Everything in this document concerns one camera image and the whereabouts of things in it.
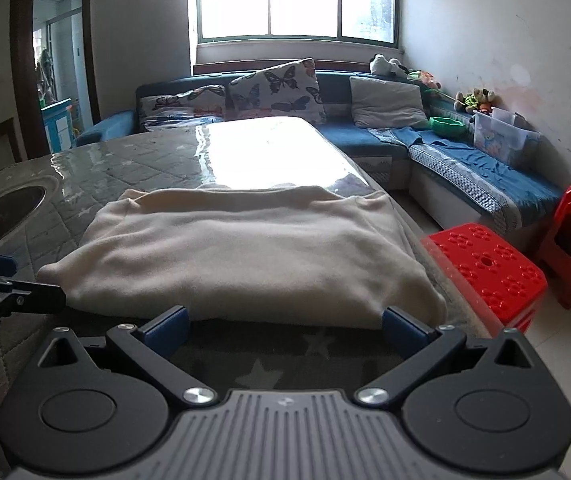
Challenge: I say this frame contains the large butterfly print pillow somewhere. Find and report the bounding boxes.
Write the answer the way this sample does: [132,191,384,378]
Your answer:
[229,58,327,126]

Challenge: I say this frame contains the blue sofa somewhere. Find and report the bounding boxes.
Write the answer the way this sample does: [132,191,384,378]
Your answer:
[76,71,571,251]

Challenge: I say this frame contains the grey pillow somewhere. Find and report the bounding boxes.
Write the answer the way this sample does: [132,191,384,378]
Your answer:
[349,76,429,130]

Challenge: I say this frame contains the orange plush toy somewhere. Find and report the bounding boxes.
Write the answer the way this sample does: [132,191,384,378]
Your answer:
[408,70,441,92]

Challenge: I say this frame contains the white long-sleeved top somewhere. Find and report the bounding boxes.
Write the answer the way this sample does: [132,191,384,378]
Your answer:
[38,183,447,332]

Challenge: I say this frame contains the small butterfly print pillow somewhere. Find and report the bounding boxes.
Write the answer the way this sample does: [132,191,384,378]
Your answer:
[138,85,227,120]

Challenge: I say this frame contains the brown plush toys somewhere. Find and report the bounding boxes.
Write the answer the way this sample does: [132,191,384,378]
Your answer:
[453,87,499,115]

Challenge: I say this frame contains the green plastic basin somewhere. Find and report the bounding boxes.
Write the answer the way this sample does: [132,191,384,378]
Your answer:
[428,116,467,137]

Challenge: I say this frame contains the clear plastic storage box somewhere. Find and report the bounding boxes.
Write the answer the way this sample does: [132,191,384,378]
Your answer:
[472,107,542,167]

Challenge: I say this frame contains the light blue small cabinet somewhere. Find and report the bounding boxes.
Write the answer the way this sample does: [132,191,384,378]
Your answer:
[40,99,74,152]

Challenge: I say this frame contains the window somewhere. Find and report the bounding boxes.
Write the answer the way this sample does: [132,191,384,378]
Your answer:
[194,0,399,47]

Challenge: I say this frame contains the round recessed table stove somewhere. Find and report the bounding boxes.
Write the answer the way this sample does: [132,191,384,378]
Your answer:
[0,175,59,252]

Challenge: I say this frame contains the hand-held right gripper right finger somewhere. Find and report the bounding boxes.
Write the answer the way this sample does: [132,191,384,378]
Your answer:
[355,306,550,412]

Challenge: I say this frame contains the white plush toy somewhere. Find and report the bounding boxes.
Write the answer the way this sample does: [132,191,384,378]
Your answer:
[369,54,409,80]

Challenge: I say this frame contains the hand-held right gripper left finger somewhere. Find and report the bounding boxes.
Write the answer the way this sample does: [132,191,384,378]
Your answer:
[23,305,220,408]

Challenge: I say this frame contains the blue sofa cloth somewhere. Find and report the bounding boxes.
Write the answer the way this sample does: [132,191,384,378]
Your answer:
[365,127,562,202]

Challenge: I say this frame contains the dark wooden door frame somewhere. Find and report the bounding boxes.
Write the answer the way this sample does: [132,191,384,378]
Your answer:
[10,0,102,162]

